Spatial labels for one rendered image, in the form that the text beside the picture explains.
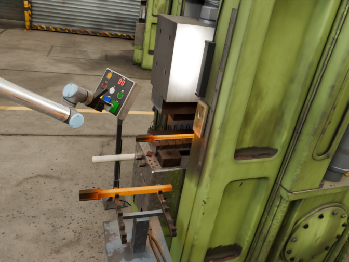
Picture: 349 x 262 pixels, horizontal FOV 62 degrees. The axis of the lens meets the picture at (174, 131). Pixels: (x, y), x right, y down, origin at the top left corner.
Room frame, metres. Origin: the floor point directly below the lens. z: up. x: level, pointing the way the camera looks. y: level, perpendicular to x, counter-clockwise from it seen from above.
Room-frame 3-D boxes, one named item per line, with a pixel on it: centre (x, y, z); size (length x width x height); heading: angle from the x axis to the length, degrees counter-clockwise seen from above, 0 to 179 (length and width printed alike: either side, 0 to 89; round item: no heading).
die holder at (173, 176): (1.60, -0.09, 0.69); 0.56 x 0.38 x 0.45; 115
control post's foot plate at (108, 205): (2.03, 0.44, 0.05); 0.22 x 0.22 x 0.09; 25
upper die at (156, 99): (1.65, -0.06, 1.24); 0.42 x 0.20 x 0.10; 115
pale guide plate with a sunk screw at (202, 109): (1.33, -0.12, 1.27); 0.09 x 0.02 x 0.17; 25
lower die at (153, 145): (1.65, -0.06, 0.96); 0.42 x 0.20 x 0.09; 115
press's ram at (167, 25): (1.61, -0.08, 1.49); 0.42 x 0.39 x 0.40; 115
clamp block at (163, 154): (1.42, 0.00, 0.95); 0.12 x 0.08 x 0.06; 115
